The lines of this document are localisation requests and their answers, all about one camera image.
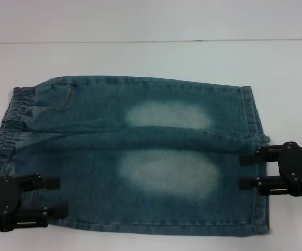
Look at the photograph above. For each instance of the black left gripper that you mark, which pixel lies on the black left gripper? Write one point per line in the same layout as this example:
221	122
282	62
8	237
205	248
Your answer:
2	198

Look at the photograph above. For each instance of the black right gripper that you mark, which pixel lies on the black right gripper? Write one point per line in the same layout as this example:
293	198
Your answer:
294	170

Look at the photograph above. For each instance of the blue denim shorts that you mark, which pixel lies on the blue denim shorts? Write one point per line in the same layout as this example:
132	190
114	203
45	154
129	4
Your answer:
145	125

